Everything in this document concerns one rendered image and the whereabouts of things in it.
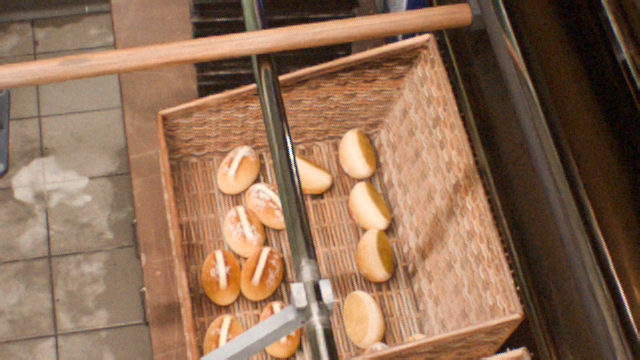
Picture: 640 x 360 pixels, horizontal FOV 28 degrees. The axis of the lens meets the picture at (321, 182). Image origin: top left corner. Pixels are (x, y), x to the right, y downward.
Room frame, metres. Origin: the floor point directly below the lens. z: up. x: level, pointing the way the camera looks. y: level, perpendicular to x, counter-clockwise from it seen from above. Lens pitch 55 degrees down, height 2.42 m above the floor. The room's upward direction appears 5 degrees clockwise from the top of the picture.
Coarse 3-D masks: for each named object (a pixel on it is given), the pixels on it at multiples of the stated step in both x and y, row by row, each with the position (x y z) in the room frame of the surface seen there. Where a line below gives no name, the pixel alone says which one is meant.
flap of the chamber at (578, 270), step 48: (480, 0) 0.99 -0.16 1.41; (528, 0) 0.99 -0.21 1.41; (576, 0) 1.00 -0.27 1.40; (576, 48) 0.93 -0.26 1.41; (576, 96) 0.86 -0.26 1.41; (624, 96) 0.87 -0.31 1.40; (528, 144) 0.79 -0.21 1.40; (576, 144) 0.79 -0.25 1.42; (624, 144) 0.80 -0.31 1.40; (624, 192) 0.74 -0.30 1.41; (624, 240) 0.68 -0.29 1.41; (576, 288) 0.63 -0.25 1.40; (624, 288) 0.62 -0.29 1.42
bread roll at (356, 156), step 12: (348, 132) 1.38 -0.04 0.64; (360, 132) 1.39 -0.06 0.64; (348, 144) 1.35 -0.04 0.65; (360, 144) 1.35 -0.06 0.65; (348, 156) 1.33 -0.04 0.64; (360, 156) 1.32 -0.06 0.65; (372, 156) 1.35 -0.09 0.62; (348, 168) 1.31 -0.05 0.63; (360, 168) 1.31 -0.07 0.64; (372, 168) 1.31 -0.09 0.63
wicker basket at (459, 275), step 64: (320, 64) 1.39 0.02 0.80; (384, 64) 1.42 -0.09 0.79; (192, 128) 1.33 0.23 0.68; (320, 128) 1.39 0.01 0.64; (384, 128) 1.41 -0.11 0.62; (448, 128) 1.27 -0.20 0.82; (192, 192) 1.26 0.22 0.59; (384, 192) 1.29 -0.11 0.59; (448, 192) 1.18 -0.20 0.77; (192, 256) 1.13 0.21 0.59; (320, 256) 1.15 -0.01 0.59; (448, 256) 1.10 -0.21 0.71; (192, 320) 0.93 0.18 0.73; (256, 320) 1.02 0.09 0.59; (384, 320) 1.04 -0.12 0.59; (448, 320) 1.01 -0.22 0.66; (512, 320) 0.91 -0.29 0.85
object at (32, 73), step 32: (256, 32) 1.10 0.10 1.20; (288, 32) 1.10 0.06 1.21; (320, 32) 1.10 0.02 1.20; (352, 32) 1.11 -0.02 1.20; (384, 32) 1.12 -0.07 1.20; (416, 32) 1.13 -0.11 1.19; (32, 64) 1.02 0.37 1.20; (64, 64) 1.02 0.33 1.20; (96, 64) 1.03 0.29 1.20; (128, 64) 1.03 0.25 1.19; (160, 64) 1.04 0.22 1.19
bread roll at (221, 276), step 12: (216, 252) 1.11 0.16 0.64; (228, 252) 1.12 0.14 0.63; (204, 264) 1.10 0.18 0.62; (216, 264) 1.09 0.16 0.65; (228, 264) 1.09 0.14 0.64; (204, 276) 1.07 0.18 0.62; (216, 276) 1.06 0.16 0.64; (228, 276) 1.07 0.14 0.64; (240, 276) 1.08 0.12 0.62; (204, 288) 1.06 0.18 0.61; (216, 288) 1.05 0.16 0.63; (228, 288) 1.05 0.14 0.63; (240, 288) 1.06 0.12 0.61; (216, 300) 1.04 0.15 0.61; (228, 300) 1.04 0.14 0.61
